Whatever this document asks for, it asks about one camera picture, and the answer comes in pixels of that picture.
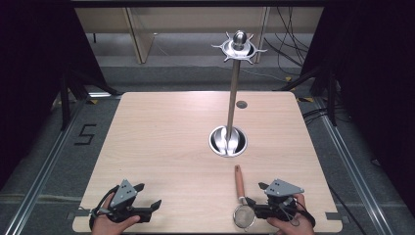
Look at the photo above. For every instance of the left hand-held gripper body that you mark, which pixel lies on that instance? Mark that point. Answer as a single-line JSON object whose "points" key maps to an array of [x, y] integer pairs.
{"points": [[124, 194]]}

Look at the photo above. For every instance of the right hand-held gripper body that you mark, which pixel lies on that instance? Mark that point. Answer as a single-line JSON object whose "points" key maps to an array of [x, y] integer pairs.
{"points": [[282, 188]]}

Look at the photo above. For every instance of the person's left hand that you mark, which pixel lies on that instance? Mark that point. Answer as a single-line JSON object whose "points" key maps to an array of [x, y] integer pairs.
{"points": [[106, 226]]}

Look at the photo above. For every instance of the person's right hand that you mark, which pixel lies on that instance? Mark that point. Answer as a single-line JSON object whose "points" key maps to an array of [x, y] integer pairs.
{"points": [[298, 228]]}

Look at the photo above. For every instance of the metal utensil rack stand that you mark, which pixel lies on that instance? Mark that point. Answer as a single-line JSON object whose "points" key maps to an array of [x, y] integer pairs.
{"points": [[232, 101]]}

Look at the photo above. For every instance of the black metal stand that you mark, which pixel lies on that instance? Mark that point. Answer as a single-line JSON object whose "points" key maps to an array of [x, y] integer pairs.
{"points": [[332, 98], [65, 104]]}

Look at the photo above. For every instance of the black curtain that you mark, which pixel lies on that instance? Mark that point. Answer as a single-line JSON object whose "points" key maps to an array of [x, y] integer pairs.
{"points": [[26, 65], [375, 65]]}

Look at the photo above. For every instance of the grey table bracket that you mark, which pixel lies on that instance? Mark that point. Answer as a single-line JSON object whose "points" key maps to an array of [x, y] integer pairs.
{"points": [[333, 216], [73, 215]]}

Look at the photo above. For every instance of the aluminium floor rail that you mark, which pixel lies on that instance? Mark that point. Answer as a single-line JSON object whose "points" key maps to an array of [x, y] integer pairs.
{"points": [[42, 176], [352, 173]]}

